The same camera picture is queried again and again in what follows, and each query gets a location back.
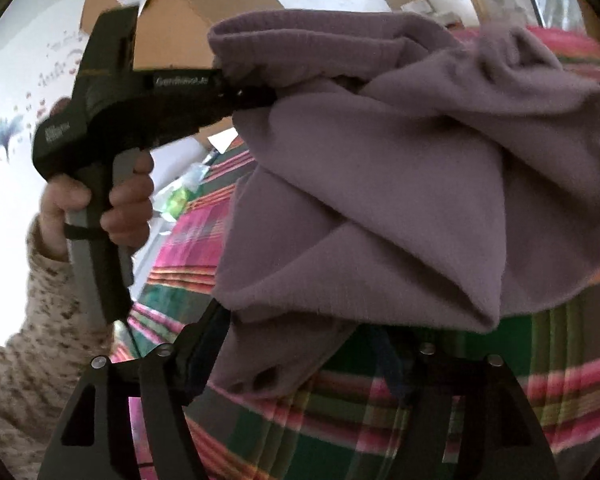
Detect plaid pink green bedsheet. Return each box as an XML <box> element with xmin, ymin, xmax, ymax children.
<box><xmin>131</xmin><ymin>27</ymin><xmax>600</xmax><ymax>479</ymax></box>

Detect purple fleece pants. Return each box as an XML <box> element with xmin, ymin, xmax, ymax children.
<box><xmin>209</xmin><ymin>10</ymin><xmax>600</xmax><ymax>398</ymax></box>

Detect speckled knit sleeve forearm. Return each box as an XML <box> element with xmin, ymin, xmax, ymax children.
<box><xmin>0</xmin><ymin>220</ymin><xmax>114</xmax><ymax>479</ymax></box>

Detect person's left hand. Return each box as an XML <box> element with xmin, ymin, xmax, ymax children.
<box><xmin>40</xmin><ymin>148</ymin><xmax>157</xmax><ymax>261</ymax></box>

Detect wooden wardrobe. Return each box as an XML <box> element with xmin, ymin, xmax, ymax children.
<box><xmin>81</xmin><ymin>0</ymin><xmax>281</xmax><ymax>134</ymax></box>

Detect green tissue pack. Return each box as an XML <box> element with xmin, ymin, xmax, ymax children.
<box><xmin>152</xmin><ymin>162</ymin><xmax>210</xmax><ymax>222</ymax></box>

